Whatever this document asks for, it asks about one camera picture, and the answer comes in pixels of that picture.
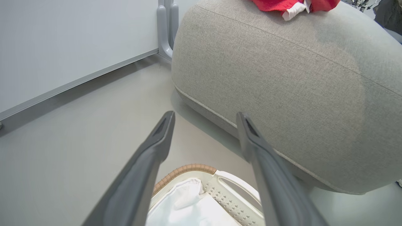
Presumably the red garment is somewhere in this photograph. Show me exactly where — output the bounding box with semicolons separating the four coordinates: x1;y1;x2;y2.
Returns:
251;0;341;21

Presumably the grey curved partition foot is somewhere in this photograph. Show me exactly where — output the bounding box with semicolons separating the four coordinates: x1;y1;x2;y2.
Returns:
156;0;180;61

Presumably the grey partition base rail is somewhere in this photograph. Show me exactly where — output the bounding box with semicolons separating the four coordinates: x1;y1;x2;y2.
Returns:
0;48;159;122

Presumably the white laundry basket woven rim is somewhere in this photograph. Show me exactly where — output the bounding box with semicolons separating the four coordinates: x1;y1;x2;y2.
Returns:
148;164;266;226

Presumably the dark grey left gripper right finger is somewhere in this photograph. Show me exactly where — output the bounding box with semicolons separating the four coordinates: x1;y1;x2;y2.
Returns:
236;112;329;226

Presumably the dark grey object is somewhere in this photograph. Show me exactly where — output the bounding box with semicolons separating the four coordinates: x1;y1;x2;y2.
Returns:
373;0;402;35

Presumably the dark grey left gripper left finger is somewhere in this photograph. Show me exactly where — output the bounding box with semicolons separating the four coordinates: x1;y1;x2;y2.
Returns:
82;110;176;226

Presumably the grey fabric sofa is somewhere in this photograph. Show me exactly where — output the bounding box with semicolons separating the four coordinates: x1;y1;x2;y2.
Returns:
171;0;402;195

